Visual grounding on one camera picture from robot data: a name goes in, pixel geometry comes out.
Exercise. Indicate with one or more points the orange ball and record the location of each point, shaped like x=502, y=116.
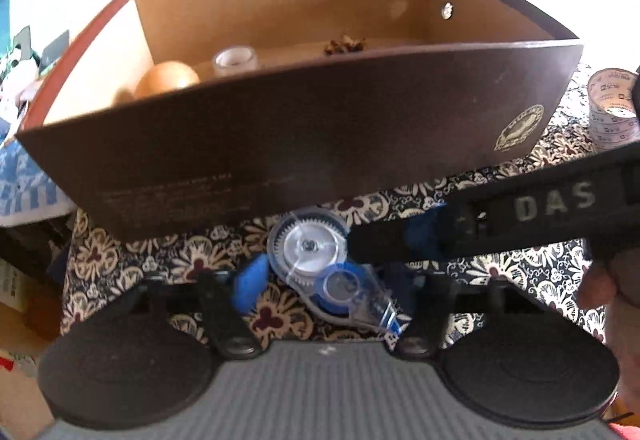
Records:
x=167, y=77

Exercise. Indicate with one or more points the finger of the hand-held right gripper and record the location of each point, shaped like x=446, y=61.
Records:
x=390, y=240

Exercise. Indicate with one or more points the clear blue correction tape dispenser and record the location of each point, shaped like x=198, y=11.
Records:
x=310, y=245

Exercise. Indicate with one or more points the clear tape roll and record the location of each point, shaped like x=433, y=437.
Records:
x=235, y=60

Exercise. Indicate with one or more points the printed tape roll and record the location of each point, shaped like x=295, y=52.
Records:
x=612, y=115

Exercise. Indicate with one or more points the brown pine cone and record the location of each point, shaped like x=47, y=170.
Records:
x=344, y=45

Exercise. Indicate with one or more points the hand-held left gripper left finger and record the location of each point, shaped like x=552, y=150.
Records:
x=250, y=285

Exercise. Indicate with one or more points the brown cardboard box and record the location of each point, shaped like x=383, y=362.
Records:
x=300, y=135

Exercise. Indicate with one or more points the person's right hand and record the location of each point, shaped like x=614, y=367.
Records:
x=600, y=287

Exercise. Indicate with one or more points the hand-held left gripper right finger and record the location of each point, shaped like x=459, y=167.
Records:
x=430, y=305

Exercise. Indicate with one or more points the blue patterned cloth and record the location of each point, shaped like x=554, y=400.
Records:
x=25, y=185

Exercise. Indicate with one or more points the dark grey notebook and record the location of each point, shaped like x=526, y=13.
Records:
x=52, y=47

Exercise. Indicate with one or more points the floral patterned tablecloth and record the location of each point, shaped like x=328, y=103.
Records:
x=165, y=255

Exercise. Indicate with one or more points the blue toy box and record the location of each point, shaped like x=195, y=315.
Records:
x=4, y=20

